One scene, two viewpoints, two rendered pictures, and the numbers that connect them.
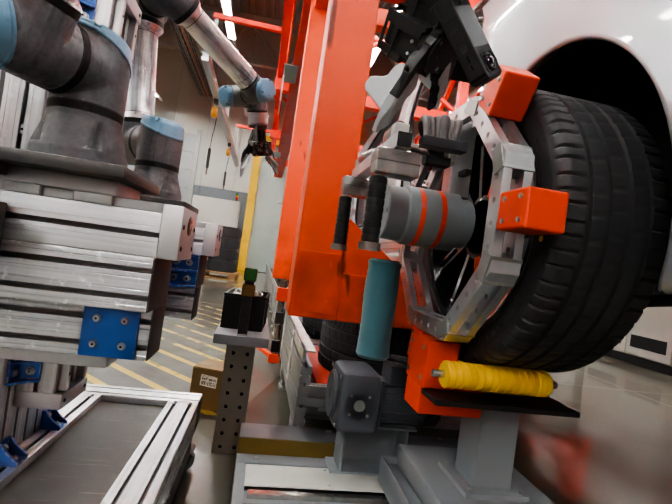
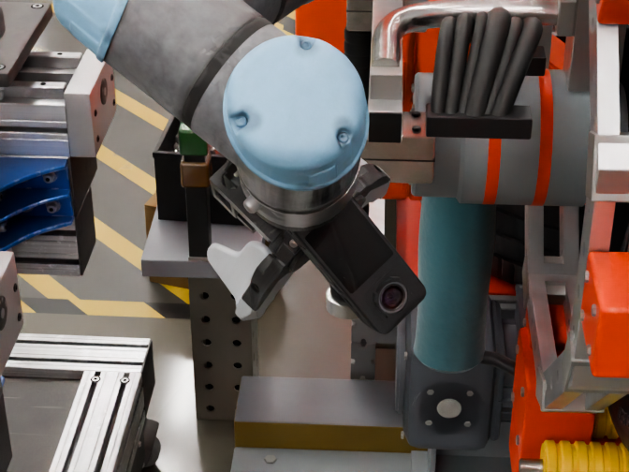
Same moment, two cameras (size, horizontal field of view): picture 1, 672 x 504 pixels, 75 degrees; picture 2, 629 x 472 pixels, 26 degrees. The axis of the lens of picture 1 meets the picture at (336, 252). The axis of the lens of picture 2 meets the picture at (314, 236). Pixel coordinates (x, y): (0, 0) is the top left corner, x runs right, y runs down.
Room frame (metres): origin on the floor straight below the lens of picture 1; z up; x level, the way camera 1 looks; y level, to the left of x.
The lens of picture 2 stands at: (-0.20, -0.27, 1.50)
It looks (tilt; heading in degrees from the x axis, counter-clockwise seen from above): 32 degrees down; 13
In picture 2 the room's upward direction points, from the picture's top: straight up
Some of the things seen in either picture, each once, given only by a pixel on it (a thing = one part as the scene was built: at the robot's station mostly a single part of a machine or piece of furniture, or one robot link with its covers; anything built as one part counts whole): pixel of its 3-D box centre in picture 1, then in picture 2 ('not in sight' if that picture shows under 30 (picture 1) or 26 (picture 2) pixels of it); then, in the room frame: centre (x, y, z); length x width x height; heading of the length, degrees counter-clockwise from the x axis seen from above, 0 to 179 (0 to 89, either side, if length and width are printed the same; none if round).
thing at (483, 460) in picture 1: (485, 443); not in sight; (1.10, -0.43, 0.32); 0.40 x 0.30 x 0.28; 10
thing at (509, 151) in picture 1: (450, 222); (583, 139); (1.07, -0.27, 0.85); 0.54 x 0.07 x 0.54; 10
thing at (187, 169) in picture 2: (248, 290); (196, 169); (1.37, 0.25, 0.59); 0.04 x 0.04 x 0.04; 10
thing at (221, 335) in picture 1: (243, 328); (216, 195); (1.57, 0.29, 0.44); 0.43 x 0.17 x 0.03; 10
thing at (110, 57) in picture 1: (89, 69); not in sight; (0.75, 0.46, 0.98); 0.13 x 0.12 x 0.14; 164
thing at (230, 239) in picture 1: (206, 250); not in sight; (9.36, 2.73, 0.55); 1.40 x 0.80 x 1.09; 97
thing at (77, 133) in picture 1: (82, 138); not in sight; (0.76, 0.46, 0.87); 0.15 x 0.15 x 0.10
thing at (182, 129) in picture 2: (250, 274); (195, 137); (1.37, 0.25, 0.64); 0.04 x 0.04 x 0.04; 10
